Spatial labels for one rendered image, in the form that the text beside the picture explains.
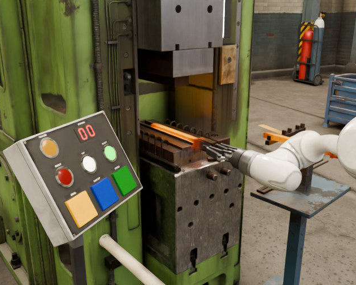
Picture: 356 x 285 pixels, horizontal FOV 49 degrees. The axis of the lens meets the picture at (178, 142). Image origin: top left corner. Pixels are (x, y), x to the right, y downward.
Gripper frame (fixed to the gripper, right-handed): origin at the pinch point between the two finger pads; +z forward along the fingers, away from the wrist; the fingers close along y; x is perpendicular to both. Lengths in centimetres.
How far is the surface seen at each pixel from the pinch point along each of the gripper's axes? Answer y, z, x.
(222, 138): 14.6, 5.7, -1.9
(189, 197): -9.5, -1.2, -19.5
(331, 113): 379, 157, -83
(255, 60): 605, 485, -69
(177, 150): -9.8, 6.2, -2.0
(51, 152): -66, -11, 16
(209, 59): 5.3, 6.1, 32.4
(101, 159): -50, -8, 9
